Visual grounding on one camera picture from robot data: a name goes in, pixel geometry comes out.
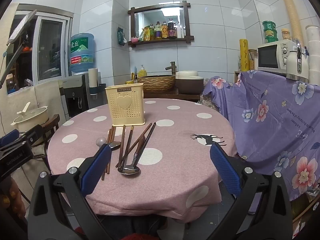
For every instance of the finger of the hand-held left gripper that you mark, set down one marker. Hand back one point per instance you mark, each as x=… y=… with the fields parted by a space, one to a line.
x=32 y=135
x=8 y=138

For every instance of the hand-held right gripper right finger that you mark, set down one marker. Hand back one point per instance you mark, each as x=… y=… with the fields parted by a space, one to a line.
x=225 y=170

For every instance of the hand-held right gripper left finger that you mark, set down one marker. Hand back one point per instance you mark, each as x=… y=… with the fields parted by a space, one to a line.
x=96 y=170

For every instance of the brown wooden chopstick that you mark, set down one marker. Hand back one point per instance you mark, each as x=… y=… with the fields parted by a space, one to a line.
x=122 y=145
x=113 y=135
x=136 y=142
x=109 y=136

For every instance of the dark chopstick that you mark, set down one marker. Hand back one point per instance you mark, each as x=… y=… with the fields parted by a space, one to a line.
x=128 y=145
x=148 y=137

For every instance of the cream plastic utensil holder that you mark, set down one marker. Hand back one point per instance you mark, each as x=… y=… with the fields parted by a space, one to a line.
x=125 y=115

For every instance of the person's left hand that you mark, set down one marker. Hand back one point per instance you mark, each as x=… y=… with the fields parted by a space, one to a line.
x=11 y=197

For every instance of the cream pot with lid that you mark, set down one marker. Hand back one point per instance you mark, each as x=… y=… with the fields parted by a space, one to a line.
x=31 y=117

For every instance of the wooden chair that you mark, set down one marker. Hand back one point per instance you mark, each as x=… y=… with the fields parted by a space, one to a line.
x=51 y=125

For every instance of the pink polka dot tablecloth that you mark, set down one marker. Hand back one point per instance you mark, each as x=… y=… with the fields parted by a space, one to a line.
x=175 y=155

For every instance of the water dispenser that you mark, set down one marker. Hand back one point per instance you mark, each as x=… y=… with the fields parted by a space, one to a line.
x=75 y=95

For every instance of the purple floral cloth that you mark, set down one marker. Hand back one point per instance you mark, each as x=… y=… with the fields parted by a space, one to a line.
x=270 y=130

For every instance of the person's jeans legs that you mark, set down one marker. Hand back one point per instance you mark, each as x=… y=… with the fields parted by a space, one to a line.
x=135 y=223

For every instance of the cup stack on dispenser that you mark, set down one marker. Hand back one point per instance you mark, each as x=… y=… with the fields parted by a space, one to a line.
x=93 y=80

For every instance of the wooden counter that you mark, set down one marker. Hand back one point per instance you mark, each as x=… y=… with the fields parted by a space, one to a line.
x=185 y=97

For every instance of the window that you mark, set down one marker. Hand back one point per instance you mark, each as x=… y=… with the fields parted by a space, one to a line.
x=50 y=47

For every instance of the brown and cream container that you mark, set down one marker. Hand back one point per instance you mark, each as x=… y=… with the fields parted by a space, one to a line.
x=190 y=83

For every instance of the yellow cup with toothbrushes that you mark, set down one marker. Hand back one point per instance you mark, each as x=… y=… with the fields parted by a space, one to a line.
x=130 y=82

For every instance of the wooden crate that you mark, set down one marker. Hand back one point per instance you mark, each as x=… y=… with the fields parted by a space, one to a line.
x=237 y=76

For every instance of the blue water bottle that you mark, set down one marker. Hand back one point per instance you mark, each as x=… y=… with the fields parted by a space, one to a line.
x=82 y=52

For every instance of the wicker pattern basin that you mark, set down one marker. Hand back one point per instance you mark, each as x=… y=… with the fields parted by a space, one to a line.
x=156 y=83

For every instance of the yellow soap bottle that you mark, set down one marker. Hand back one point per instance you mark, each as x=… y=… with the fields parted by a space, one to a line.
x=142 y=72

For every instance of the glass jar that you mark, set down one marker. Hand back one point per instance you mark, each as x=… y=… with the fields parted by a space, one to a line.
x=253 y=60

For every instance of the bronze faucet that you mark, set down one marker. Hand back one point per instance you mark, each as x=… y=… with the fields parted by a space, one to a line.
x=172 y=67

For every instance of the yellow roll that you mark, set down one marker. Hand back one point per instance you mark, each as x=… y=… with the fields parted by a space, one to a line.
x=244 y=55

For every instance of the white microwave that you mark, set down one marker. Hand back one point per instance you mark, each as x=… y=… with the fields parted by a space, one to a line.
x=268 y=56

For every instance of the white thermos jug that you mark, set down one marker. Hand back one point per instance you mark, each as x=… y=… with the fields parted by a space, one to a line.
x=292 y=65

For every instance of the pink bowl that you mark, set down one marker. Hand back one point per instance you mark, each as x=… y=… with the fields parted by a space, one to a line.
x=134 y=40

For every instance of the green noodle cup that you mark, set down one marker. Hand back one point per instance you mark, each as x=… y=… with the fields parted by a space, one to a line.
x=269 y=40
x=269 y=25
x=269 y=33

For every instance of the yellow packet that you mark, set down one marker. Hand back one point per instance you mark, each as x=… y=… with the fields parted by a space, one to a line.
x=145 y=35

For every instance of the white plastic bottle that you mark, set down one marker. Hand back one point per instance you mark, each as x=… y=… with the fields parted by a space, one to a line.
x=180 y=32

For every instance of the yellow green bottle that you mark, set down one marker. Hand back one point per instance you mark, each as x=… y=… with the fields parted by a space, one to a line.
x=152 y=33

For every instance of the beige lidded jar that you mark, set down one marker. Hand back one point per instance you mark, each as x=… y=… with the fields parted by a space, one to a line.
x=286 y=34

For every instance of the dark sauce bottle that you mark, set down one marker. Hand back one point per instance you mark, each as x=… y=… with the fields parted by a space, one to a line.
x=171 y=30

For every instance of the purple label bottle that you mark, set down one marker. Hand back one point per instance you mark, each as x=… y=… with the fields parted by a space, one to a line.
x=158 y=32

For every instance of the amber oil bottle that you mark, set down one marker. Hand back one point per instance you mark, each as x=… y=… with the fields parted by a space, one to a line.
x=164 y=31

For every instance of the wooden framed mirror shelf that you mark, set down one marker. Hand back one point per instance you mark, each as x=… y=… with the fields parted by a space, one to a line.
x=186 y=22

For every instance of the tall stack of paper cups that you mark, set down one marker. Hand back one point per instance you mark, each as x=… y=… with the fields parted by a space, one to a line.
x=291 y=17

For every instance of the green wall packet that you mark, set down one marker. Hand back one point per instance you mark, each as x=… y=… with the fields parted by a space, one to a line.
x=121 y=37

